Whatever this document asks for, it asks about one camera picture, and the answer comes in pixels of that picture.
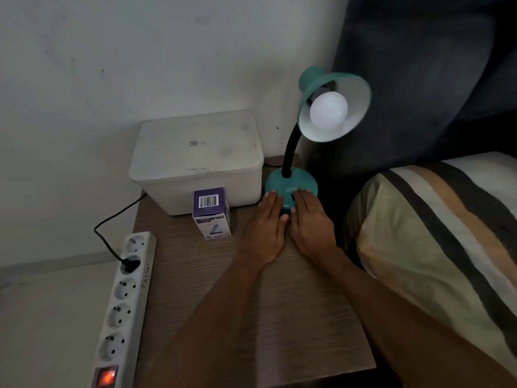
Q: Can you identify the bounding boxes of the person's left forearm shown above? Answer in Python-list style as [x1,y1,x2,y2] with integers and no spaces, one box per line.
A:
[133,254,283,388]

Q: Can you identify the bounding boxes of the striped pillow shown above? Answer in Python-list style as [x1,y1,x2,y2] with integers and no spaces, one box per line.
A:
[343,151,517,377]

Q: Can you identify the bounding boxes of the white plastic storage box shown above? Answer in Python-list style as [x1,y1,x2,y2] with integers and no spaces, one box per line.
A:
[128,110,265,216]

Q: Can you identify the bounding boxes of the dark upholstered headboard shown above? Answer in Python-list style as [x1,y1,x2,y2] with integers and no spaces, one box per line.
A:
[305,0,517,223]

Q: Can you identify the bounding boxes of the white round light bulb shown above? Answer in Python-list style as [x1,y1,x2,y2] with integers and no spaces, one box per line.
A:
[310,91,349,130]

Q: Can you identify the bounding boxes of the black plug with cable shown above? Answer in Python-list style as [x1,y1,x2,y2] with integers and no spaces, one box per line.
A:
[94,191,147,275]

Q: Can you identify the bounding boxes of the teal gooseneck desk lamp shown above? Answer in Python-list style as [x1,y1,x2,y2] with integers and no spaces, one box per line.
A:
[264,65,372,215]

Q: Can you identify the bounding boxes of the person's left hand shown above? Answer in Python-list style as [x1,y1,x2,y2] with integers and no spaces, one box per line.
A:
[238,190,289,265]

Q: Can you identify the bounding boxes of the person's right hand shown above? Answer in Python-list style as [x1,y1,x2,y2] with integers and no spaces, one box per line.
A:
[289,189,340,263]

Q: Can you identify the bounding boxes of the purple and white carton box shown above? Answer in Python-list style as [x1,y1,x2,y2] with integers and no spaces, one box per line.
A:
[192,187,232,240]

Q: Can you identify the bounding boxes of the person's right forearm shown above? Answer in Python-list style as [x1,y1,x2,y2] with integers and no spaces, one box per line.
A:
[311,246,517,388]

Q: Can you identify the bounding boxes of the white power strip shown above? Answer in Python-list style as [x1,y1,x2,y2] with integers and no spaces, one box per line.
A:
[87,231,158,388]

